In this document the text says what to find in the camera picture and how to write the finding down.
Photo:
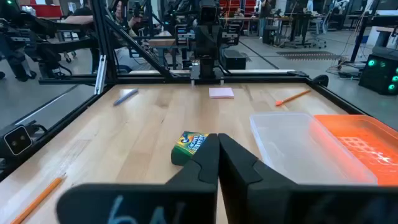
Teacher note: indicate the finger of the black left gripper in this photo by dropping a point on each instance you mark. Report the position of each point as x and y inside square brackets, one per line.
[185, 35]
[230, 35]

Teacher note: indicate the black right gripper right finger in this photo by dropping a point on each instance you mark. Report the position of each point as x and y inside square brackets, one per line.
[280, 205]

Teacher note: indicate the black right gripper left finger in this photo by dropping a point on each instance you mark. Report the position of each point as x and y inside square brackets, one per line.
[140, 202]

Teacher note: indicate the pink sticky notes pad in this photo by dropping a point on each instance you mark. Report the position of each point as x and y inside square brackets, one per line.
[221, 92]

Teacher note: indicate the green crayon box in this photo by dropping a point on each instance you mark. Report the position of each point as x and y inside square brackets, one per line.
[186, 147]

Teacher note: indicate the blue pen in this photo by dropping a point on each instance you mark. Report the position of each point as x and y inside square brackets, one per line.
[125, 97]

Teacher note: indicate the orange pencil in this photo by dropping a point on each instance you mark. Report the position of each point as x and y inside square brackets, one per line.
[292, 98]
[38, 199]

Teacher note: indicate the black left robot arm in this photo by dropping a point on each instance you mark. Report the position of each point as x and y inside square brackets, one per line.
[207, 67]

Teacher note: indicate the person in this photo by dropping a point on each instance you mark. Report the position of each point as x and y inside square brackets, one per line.
[265, 15]
[124, 18]

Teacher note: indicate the black floor mat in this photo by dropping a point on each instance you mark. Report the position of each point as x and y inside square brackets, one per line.
[308, 55]

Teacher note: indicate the orange plastic box lid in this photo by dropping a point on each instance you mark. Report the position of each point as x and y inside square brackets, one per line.
[367, 146]

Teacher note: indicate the black computer with green lights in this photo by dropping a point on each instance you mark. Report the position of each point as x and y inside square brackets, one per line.
[379, 73]

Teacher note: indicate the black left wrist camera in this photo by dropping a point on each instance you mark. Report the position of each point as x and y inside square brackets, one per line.
[208, 14]

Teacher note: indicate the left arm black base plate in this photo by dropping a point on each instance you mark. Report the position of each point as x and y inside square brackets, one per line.
[196, 76]

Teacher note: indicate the black aluminium table frame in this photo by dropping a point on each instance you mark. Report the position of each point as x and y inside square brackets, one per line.
[102, 37]

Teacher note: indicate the silver aluminium bracket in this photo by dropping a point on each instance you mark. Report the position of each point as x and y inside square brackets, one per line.
[100, 74]

